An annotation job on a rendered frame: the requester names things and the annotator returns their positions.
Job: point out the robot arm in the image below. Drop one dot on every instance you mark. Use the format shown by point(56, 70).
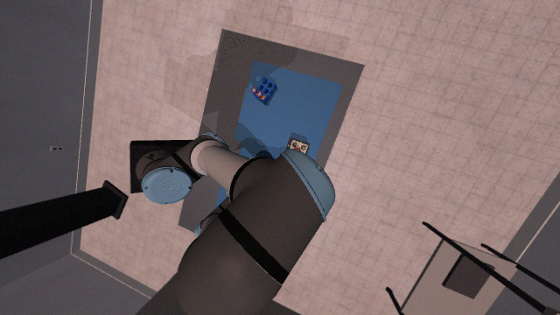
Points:
point(273, 209)

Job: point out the blue bench mat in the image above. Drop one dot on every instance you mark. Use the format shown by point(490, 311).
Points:
point(301, 107)

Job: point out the blue tube rack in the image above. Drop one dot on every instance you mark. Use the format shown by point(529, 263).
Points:
point(268, 88)

